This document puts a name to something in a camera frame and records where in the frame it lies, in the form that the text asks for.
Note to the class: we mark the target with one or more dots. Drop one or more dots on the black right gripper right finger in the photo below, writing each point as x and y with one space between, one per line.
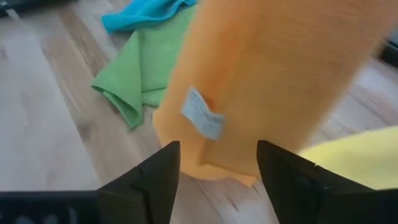
311 199

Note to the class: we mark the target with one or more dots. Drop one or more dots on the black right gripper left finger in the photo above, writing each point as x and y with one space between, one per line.
93 208

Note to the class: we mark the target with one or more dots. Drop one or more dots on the yellow microfiber towel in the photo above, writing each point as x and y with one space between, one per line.
357 155

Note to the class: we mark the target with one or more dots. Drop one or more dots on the orange microfiber towel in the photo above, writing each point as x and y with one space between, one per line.
264 62

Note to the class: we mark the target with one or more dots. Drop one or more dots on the green microfiber towel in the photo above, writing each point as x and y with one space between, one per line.
146 68

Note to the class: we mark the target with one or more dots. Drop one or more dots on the blue microfiber towel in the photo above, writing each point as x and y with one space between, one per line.
140 15

